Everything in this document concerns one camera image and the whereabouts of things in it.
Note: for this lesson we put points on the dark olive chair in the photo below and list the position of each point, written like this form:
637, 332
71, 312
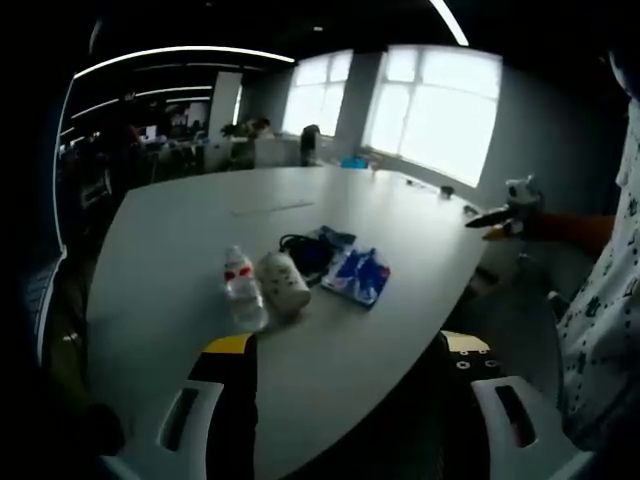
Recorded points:
65, 340

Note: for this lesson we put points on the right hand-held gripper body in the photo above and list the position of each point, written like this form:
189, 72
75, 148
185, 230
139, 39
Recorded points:
522, 197

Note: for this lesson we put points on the black office chair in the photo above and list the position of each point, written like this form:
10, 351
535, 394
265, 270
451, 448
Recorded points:
310, 145

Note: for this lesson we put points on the clear plastic water bottle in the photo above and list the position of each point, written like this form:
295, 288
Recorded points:
243, 290

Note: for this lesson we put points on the small dark object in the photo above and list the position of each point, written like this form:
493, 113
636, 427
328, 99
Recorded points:
446, 192

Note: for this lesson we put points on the blue box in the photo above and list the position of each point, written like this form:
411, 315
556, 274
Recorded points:
354, 162

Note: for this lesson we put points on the grey table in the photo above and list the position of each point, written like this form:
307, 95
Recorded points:
310, 360

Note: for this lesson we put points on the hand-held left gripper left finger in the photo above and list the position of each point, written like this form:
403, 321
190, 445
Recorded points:
235, 400

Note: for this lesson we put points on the person's white patterned shirt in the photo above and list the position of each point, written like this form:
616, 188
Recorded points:
605, 310

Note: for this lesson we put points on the large window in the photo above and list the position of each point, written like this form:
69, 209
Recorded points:
432, 115

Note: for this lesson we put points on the white power strip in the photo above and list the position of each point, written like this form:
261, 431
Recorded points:
284, 282

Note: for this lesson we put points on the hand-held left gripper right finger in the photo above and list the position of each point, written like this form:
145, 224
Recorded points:
452, 395

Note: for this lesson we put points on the narrow window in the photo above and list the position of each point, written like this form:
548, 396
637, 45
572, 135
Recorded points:
316, 95

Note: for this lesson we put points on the curved ceiling light strip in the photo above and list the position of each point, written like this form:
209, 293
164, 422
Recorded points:
180, 55

